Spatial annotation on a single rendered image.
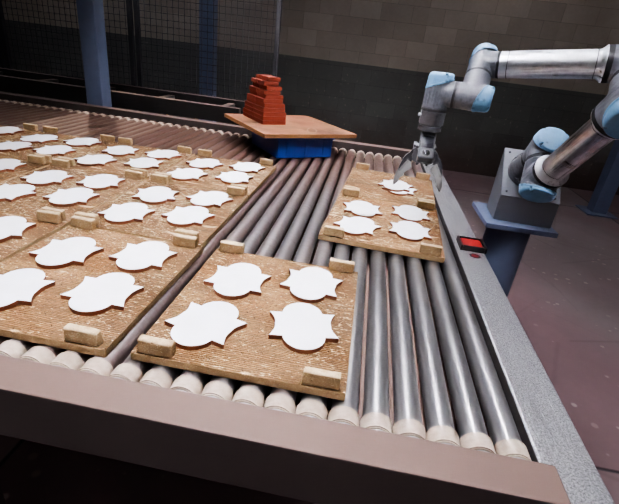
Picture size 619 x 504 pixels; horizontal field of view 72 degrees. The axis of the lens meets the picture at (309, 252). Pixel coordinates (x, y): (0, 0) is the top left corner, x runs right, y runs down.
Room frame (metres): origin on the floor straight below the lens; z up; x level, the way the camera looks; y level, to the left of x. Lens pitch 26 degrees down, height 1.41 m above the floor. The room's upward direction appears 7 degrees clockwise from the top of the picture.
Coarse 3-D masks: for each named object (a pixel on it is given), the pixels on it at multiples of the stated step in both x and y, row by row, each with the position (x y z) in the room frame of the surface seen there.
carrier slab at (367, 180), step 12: (348, 180) 1.69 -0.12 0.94; (360, 180) 1.71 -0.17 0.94; (372, 180) 1.73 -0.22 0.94; (408, 180) 1.80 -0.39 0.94; (420, 180) 1.83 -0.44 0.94; (360, 192) 1.55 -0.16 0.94; (372, 192) 1.56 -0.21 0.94; (384, 192) 1.58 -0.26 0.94; (420, 192) 1.64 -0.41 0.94; (432, 192) 1.66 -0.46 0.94; (408, 204) 1.47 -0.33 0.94
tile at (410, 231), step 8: (392, 224) 1.23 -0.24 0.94; (400, 224) 1.24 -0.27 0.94; (408, 224) 1.25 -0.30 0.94; (416, 224) 1.25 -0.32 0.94; (392, 232) 1.18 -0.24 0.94; (400, 232) 1.17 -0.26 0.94; (408, 232) 1.18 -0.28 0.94; (416, 232) 1.19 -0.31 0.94; (424, 232) 1.19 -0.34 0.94; (408, 240) 1.13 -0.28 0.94; (416, 240) 1.13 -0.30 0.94
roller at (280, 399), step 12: (348, 156) 2.20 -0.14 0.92; (348, 168) 1.95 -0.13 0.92; (336, 192) 1.57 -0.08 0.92; (324, 240) 1.10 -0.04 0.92; (324, 252) 1.02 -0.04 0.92; (324, 264) 0.96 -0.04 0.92; (276, 396) 0.49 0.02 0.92; (288, 396) 0.50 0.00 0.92; (276, 408) 0.47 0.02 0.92; (288, 408) 0.47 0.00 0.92
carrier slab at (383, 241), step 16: (336, 208) 1.34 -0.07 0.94; (384, 208) 1.40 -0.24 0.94; (384, 224) 1.24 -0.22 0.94; (432, 224) 1.30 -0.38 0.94; (336, 240) 1.09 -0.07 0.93; (352, 240) 1.09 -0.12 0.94; (368, 240) 1.10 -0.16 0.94; (384, 240) 1.12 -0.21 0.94; (400, 240) 1.13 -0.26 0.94; (432, 240) 1.16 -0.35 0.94; (416, 256) 1.06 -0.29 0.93; (432, 256) 1.05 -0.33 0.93
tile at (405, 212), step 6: (396, 210) 1.36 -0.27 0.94; (402, 210) 1.37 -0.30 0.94; (408, 210) 1.38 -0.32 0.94; (414, 210) 1.39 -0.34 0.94; (420, 210) 1.40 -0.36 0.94; (402, 216) 1.31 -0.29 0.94; (408, 216) 1.32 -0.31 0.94; (414, 216) 1.33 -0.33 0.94; (420, 216) 1.33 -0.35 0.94; (426, 216) 1.34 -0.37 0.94
